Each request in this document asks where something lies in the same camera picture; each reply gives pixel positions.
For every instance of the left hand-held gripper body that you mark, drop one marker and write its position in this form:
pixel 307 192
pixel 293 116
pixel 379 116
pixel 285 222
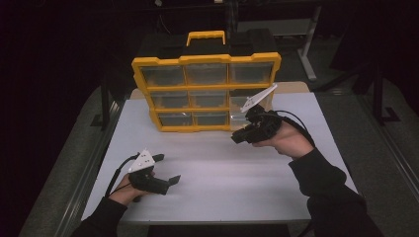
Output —
pixel 142 161

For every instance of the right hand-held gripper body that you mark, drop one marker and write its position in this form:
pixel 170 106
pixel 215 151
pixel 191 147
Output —
pixel 267 126

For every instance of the yellow and black organizer box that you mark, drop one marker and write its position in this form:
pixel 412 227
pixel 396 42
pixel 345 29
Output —
pixel 204 60

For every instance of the person's right hand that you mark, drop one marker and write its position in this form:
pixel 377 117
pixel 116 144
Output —
pixel 291 140

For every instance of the person's left hand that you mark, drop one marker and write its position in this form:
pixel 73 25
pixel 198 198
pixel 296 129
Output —
pixel 126 192

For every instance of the grey desk with metal leg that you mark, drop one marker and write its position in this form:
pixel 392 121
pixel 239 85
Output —
pixel 280 26

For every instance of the dark metal stand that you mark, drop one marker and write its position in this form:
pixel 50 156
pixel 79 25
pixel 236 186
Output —
pixel 382 95

